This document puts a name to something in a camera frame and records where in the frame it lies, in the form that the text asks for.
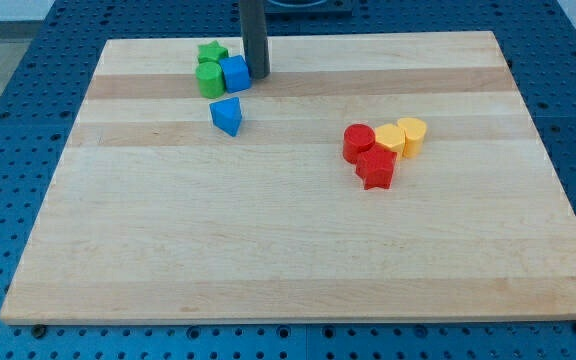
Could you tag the light wooden board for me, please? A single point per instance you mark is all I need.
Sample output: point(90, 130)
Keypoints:
point(154, 216)

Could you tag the blue cube block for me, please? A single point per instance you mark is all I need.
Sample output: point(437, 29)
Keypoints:
point(235, 73)

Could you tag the yellow hexagon block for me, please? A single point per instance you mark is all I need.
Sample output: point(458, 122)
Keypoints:
point(390, 137)

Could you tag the red star block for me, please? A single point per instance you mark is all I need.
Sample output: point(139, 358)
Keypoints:
point(375, 167)

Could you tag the red cylinder block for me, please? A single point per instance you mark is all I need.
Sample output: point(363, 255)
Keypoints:
point(358, 138)

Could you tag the green cylinder block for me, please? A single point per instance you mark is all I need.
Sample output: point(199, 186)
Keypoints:
point(210, 80)

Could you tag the blue triangle block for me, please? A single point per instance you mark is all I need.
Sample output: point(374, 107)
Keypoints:
point(226, 115)

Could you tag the green star block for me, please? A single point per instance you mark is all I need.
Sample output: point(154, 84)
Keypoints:
point(211, 52)

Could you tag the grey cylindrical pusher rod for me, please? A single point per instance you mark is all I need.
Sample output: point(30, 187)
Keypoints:
point(254, 37)

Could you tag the yellow heart block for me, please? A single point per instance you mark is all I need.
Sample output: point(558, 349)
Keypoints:
point(415, 130)

